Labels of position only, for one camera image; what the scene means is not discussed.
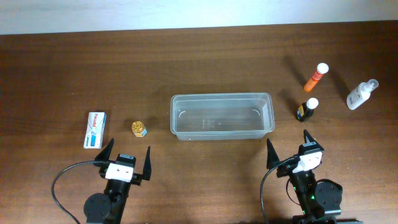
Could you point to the orange tube white cap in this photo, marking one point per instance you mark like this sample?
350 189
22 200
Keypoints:
322 68

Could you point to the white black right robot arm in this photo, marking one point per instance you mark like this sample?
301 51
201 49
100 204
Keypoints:
319 200

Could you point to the small gold-lidded jar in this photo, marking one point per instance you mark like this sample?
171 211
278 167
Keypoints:
138 129

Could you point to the white Panadol medicine box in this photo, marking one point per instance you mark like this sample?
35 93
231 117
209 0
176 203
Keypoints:
95 130

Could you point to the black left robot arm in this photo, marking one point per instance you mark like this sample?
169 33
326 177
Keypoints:
108 206

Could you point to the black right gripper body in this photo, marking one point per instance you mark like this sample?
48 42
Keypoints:
285 169

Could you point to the clear plastic container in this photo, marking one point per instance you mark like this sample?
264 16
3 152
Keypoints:
221 116

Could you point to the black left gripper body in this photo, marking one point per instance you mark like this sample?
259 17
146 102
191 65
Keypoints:
137 178

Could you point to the white plastic lotion bottle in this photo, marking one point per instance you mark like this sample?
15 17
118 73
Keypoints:
361 94

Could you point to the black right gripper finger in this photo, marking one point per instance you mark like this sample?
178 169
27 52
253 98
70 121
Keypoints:
309 140
272 157

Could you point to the dark syrup bottle white cap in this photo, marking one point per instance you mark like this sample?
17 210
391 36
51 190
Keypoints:
306 109

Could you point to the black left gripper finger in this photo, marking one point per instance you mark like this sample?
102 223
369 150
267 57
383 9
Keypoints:
147 169
104 155

